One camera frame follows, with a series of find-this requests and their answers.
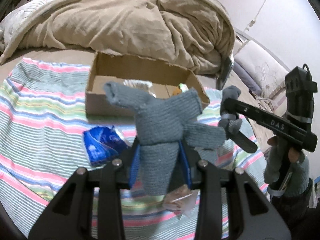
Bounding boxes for dark striped grey socks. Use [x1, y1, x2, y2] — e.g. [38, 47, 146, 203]
[219, 85, 242, 139]

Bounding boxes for clear bag with snacks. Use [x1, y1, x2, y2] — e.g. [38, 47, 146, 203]
[163, 184, 199, 217]

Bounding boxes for blue tissue pack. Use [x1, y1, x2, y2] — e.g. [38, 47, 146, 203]
[82, 126, 131, 167]

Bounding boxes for cartoon capybara tissue pack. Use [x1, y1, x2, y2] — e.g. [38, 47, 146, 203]
[172, 83, 189, 96]

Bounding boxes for grey knitted gloves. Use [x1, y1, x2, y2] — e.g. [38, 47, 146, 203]
[104, 81, 226, 196]

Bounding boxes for right hand in grey glove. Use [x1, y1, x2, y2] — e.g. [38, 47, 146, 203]
[264, 136, 309, 198]

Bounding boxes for striped colourful bed cloth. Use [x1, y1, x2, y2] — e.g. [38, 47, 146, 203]
[1, 58, 267, 239]

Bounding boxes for brown cardboard box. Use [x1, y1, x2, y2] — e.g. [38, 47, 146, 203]
[85, 53, 210, 116]

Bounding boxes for beige fleece blanket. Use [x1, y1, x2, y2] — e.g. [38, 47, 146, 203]
[1, 0, 235, 74]

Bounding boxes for white pillow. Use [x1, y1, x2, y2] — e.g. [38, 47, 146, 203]
[1, 0, 54, 53]

